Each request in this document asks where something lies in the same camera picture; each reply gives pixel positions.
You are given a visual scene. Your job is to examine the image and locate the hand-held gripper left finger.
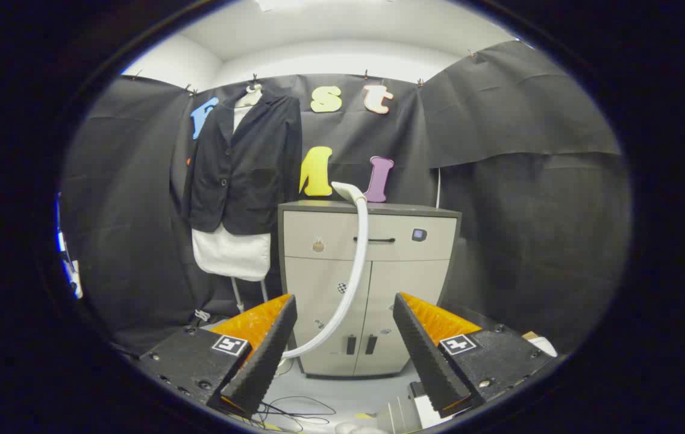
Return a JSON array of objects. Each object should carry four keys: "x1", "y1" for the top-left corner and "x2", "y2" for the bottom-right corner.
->
[{"x1": 137, "y1": 294, "x2": 298, "y2": 418}]

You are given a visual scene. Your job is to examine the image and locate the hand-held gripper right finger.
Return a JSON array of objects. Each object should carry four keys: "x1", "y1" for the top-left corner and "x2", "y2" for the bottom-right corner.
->
[{"x1": 393, "y1": 292, "x2": 551, "y2": 418}]

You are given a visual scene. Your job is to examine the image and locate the white garment steamer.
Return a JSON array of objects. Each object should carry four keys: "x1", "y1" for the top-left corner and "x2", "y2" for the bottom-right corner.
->
[{"x1": 281, "y1": 181, "x2": 371, "y2": 360}]

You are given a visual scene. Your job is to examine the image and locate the black blazer jacket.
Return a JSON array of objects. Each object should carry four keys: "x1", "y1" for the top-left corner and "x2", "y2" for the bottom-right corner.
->
[{"x1": 183, "y1": 92, "x2": 304, "y2": 236}]

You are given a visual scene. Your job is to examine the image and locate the white grey appliance base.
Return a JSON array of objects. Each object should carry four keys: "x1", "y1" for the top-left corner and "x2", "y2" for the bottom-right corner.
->
[{"x1": 375, "y1": 381, "x2": 457, "y2": 434}]

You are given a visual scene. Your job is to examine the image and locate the grey cabinet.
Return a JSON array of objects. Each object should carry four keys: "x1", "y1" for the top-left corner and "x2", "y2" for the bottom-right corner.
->
[{"x1": 277, "y1": 200, "x2": 463, "y2": 379}]

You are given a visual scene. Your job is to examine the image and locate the white mannequin torso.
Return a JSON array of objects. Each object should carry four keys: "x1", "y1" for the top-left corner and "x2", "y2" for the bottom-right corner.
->
[{"x1": 192, "y1": 83, "x2": 272, "y2": 314}]

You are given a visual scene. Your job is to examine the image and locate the small white tan object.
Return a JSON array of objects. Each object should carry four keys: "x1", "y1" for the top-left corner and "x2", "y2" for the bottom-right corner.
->
[{"x1": 523, "y1": 332, "x2": 558, "y2": 357}]

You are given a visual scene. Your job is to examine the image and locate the black backdrop cloth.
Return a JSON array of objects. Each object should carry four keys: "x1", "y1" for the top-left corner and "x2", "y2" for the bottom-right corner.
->
[{"x1": 59, "y1": 39, "x2": 632, "y2": 362}]

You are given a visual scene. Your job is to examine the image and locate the blue white object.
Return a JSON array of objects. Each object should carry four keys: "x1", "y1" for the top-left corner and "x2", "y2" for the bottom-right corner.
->
[{"x1": 55, "y1": 193, "x2": 84, "y2": 300}]

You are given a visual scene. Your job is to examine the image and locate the black floor cables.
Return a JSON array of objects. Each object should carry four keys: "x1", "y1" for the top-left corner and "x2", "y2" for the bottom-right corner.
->
[{"x1": 246, "y1": 395, "x2": 337, "y2": 432}]

